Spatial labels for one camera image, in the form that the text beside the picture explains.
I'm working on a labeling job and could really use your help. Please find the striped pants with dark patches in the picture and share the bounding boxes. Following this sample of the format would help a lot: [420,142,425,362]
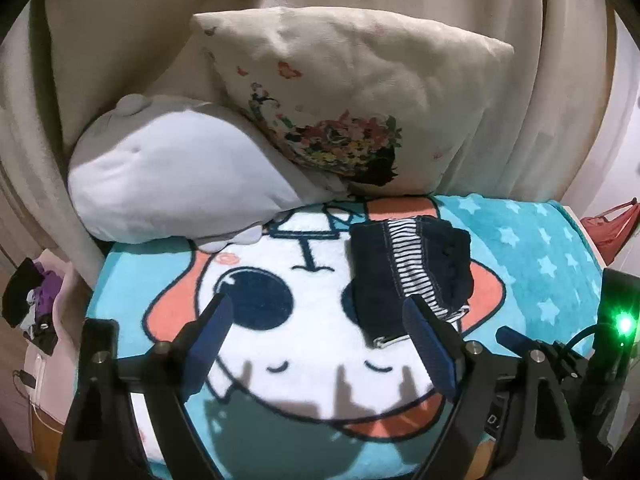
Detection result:
[347,216,475,352]

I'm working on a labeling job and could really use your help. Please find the teal star printed blanket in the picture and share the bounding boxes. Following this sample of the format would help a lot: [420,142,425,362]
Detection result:
[82,194,603,480]

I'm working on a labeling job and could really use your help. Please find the white grey plush toy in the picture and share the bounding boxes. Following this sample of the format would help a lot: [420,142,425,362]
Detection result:
[67,94,351,253]

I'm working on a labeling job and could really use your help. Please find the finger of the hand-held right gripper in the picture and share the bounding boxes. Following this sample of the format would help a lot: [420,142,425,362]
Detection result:
[496,326,576,361]

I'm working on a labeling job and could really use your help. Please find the red cloth item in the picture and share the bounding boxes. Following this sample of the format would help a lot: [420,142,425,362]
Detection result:
[580,199,640,263]

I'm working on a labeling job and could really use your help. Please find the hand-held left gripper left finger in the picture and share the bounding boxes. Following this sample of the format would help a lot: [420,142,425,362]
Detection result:
[57,294,235,480]

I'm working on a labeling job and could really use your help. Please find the black cable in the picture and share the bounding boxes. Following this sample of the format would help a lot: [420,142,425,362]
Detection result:
[562,322,608,361]

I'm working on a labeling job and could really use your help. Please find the pile of dark clothes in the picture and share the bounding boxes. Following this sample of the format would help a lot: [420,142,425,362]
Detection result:
[1,256,68,356]

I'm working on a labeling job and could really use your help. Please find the pale pink basket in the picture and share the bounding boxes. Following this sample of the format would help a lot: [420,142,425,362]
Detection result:
[22,250,98,411]

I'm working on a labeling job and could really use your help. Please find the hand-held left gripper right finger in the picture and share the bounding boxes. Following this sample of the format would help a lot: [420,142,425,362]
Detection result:
[403,296,583,480]

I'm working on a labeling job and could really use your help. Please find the cream floral pillow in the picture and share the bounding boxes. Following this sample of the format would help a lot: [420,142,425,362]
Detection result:
[190,6,516,196]

